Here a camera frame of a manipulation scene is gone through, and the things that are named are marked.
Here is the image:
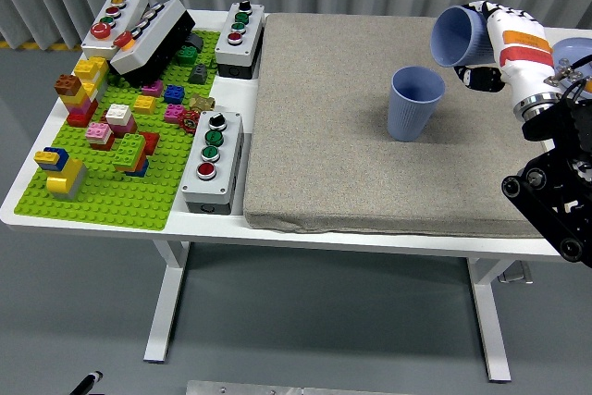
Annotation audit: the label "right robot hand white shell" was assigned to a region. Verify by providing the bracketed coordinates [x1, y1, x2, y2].
[452, 0, 556, 103]

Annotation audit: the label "blue yellow grey brick stack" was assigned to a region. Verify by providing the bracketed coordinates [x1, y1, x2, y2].
[34, 146, 89, 203]

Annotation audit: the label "green brick baseplate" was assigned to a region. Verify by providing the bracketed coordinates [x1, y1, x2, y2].
[13, 30, 222, 232]

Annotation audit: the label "green orange blue brick stack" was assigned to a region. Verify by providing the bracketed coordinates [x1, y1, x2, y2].
[112, 132, 152, 179]

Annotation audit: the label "grey-brown cushion mat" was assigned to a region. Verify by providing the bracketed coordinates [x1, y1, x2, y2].
[243, 13, 543, 239]

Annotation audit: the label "red toy brick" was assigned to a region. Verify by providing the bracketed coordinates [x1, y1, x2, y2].
[138, 131, 161, 156]

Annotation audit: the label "grey three-button switch box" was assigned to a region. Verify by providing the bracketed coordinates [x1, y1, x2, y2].
[214, 0, 265, 80]

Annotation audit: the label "grey metal plate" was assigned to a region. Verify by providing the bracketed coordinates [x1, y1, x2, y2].
[185, 379, 417, 395]

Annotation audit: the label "blue plate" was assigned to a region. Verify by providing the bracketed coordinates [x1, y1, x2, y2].
[551, 36, 592, 91]

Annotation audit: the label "blue toy brick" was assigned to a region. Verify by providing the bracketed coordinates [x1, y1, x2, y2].
[163, 83, 188, 105]

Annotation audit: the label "brown yellow red brick tower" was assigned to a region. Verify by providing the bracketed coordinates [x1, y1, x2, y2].
[54, 73, 100, 129]

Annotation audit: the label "long white black button box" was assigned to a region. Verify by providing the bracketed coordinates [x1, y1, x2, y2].
[109, 0, 197, 89]

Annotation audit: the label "yellow toy brick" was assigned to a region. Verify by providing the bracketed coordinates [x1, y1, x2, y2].
[133, 94, 158, 115]

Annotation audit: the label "yellow white brick stack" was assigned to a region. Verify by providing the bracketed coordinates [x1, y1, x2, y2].
[73, 56, 111, 105]

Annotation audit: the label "dark green toy brick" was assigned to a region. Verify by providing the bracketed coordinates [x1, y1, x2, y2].
[177, 45, 201, 66]

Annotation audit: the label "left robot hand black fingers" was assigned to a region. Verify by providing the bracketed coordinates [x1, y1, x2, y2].
[73, 370, 104, 395]

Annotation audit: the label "white five-button control box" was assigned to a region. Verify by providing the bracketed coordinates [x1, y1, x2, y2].
[80, 0, 150, 62]

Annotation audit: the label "grey four-button switch box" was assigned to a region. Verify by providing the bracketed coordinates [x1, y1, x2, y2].
[179, 110, 244, 216]

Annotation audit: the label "white table leg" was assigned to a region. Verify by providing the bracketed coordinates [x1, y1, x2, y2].
[142, 241, 191, 364]
[465, 258, 514, 383]

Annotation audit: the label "grey metal bracket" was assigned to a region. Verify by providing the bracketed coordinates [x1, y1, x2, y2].
[498, 261, 534, 285]

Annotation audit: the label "brass valve red handle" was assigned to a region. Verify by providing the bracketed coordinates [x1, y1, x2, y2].
[179, 93, 217, 133]

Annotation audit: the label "pink white red brick stack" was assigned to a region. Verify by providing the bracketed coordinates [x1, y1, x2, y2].
[85, 121, 117, 152]

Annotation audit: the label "blue ribbed plastic cup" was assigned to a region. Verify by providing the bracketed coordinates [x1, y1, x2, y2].
[429, 5, 499, 68]
[386, 65, 447, 142]

